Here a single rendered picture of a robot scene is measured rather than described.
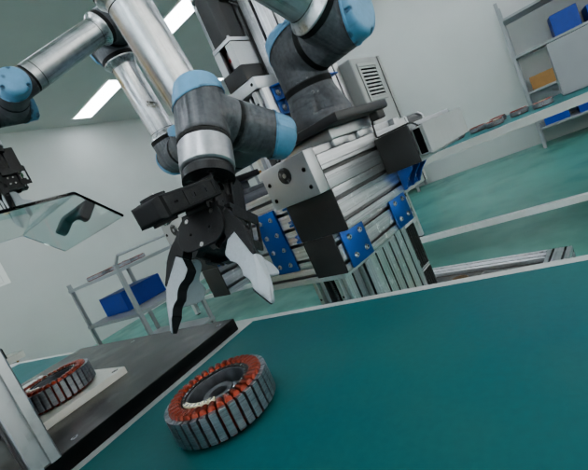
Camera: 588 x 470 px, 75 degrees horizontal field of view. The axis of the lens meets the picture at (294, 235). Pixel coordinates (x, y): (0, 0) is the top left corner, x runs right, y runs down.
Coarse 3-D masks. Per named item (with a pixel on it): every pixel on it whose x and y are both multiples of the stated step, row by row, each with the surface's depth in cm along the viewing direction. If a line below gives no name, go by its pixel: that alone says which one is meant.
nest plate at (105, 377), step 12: (96, 372) 67; (108, 372) 63; (120, 372) 62; (96, 384) 60; (108, 384) 60; (72, 396) 59; (84, 396) 57; (60, 408) 56; (72, 408) 56; (48, 420) 53; (60, 420) 54
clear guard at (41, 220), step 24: (72, 192) 57; (0, 216) 51; (24, 216) 57; (48, 216) 64; (72, 216) 64; (96, 216) 63; (120, 216) 62; (0, 240) 66; (48, 240) 73; (72, 240) 72
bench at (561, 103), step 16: (560, 96) 251; (576, 96) 207; (528, 112) 239; (544, 112) 215; (560, 112) 212; (496, 128) 232; (512, 128) 226; (464, 144) 242; (432, 160) 255; (528, 208) 241; (544, 208) 234; (416, 224) 360; (480, 224) 257; (432, 240) 278
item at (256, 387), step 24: (240, 360) 42; (264, 360) 41; (192, 384) 42; (216, 384) 43; (240, 384) 36; (264, 384) 38; (168, 408) 38; (192, 408) 36; (216, 408) 35; (240, 408) 36; (264, 408) 37; (192, 432) 35; (216, 432) 34
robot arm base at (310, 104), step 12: (300, 84) 84; (312, 84) 83; (324, 84) 84; (288, 96) 87; (300, 96) 85; (312, 96) 83; (324, 96) 83; (336, 96) 84; (300, 108) 85; (312, 108) 83; (324, 108) 83; (336, 108) 83; (300, 120) 85; (312, 120) 83
